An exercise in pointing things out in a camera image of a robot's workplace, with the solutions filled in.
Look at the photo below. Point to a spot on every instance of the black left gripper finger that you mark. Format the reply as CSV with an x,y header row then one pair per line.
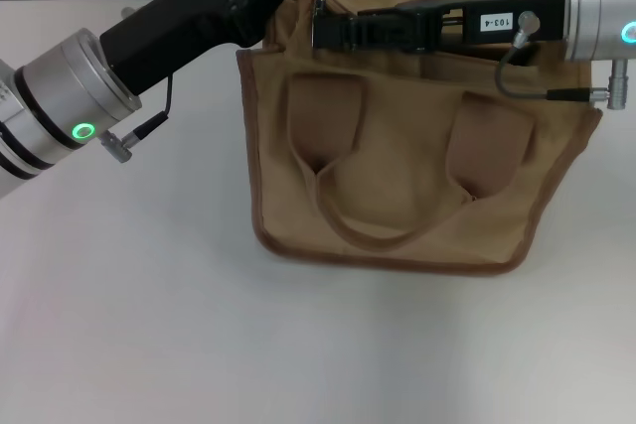
x,y
377,36
377,12

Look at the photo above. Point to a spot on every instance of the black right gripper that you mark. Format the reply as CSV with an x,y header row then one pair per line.
x,y
541,17

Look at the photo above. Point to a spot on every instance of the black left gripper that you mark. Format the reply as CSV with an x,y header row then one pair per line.
x,y
189,17

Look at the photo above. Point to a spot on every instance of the silver metal zipper pull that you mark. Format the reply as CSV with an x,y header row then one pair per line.
x,y
319,2

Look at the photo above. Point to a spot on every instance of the khaki canvas food bag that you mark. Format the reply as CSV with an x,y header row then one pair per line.
x,y
397,161

